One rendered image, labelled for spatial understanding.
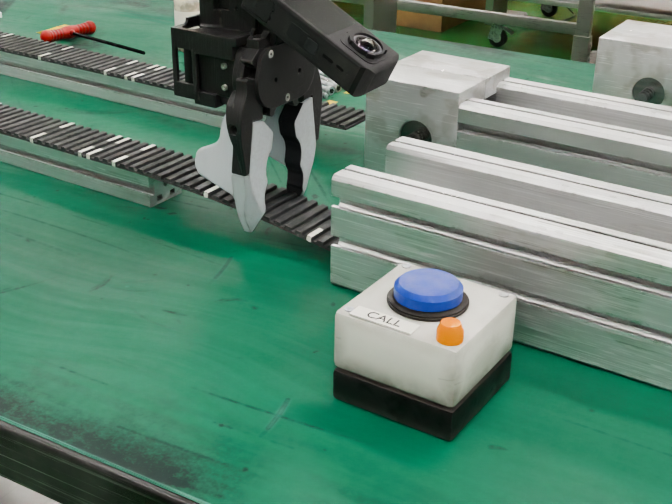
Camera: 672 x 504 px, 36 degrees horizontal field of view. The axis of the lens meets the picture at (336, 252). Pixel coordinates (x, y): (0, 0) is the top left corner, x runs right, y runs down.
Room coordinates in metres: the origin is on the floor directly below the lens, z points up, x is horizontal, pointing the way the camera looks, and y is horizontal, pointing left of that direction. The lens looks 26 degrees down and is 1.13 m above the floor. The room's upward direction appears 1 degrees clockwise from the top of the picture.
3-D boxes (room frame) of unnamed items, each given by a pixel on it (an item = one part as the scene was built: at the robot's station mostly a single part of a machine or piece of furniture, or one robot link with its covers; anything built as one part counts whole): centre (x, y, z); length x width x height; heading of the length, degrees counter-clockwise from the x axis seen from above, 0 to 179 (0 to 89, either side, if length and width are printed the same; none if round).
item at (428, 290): (0.53, -0.05, 0.84); 0.04 x 0.04 x 0.02
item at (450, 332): (0.49, -0.06, 0.85); 0.02 x 0.02 x 0.01
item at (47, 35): (1.29, 0.30, 0.79); 0.16 x 0.08 x 0.02; 50
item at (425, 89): (0.88, -0.08, 0.83); 0.12 x 0.09 x 0.10; 147
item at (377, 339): (0.54, -0.06, 0.81); 0.10 x 0.08 x 0.06; 147
